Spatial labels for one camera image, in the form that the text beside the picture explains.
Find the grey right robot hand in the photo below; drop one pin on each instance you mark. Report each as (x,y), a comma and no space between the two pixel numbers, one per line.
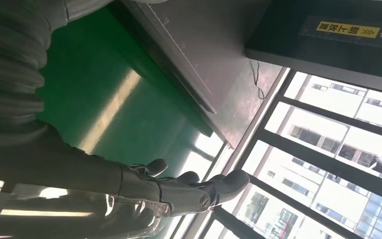
(62,184)

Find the green conveyor belt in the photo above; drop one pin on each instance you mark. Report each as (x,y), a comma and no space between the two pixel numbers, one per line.
(95,82)

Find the grey scale platform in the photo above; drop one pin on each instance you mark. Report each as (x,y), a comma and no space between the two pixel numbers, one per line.
(217,49)

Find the yellow label sticker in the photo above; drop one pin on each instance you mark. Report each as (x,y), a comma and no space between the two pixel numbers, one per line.
(346,29)

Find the dark window frame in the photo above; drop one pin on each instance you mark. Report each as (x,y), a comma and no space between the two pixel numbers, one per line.
(309,154)

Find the black machine post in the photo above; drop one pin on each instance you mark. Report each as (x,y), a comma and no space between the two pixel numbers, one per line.
(283,33)

